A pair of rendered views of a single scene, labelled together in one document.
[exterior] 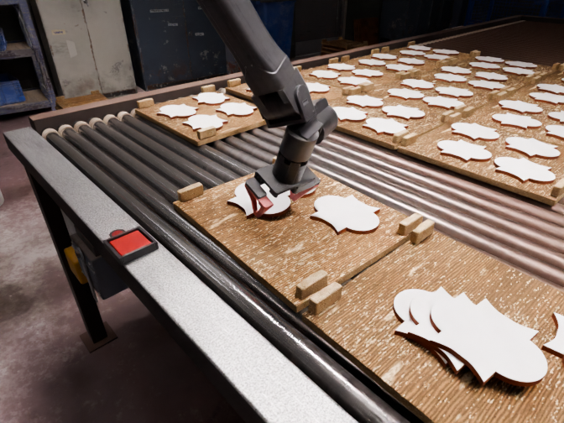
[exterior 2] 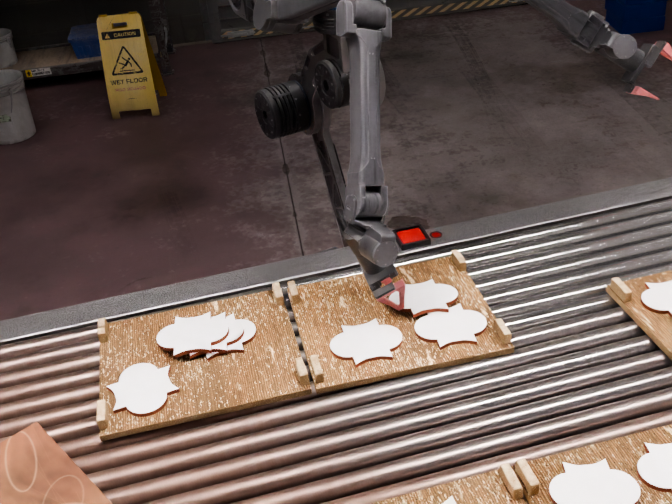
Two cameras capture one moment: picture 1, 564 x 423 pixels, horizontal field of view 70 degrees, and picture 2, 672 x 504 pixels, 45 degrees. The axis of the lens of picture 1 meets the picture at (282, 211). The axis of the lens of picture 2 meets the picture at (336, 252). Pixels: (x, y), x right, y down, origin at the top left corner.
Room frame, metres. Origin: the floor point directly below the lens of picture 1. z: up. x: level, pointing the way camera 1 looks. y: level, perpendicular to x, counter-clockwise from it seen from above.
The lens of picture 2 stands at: (1.33, -1.27, 2.04)
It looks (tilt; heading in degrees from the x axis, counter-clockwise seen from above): 34 degrees down; 121
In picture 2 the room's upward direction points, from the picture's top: 5 degrees counter-clockwise
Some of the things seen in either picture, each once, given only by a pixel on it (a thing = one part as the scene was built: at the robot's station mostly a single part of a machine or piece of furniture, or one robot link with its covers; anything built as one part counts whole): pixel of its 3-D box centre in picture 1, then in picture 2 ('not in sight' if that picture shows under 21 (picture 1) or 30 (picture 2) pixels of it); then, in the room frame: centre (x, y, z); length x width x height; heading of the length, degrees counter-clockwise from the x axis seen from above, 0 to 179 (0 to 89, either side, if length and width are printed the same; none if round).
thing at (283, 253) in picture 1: (293, 216); (393, 318); (0.71, -0.02, 0.93); 0.41 x 0.35 x 0.02; 40
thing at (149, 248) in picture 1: (130, 244); (411, 237); (0.62, 0.29, 0.92); 0.08 x 0.08 x 0.02; 43
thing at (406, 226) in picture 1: (409, 223); (316, 368); (0.65, -0.25, 0.95); 0.06 x 0.02 x 0.03; 130
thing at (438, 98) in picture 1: (428, 92); not in sight; (1.58, -0.58, 0.94); 0.41 x 0.35 x 0.04; 42
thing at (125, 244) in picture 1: (131, 245); (411, 237); (0.62, 0.29, 0.92); 0.06 x 0.06 x 0.01; 43
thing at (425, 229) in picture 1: (422, 231); (301, 370); (0.62, -0.27, 0.95); 0.06 x 0.02 x 0.03; 131
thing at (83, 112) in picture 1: (388, 50); not in sight; (2.63, -0.66, 0.90); 4.04 x 0.06 x 0.10; 133
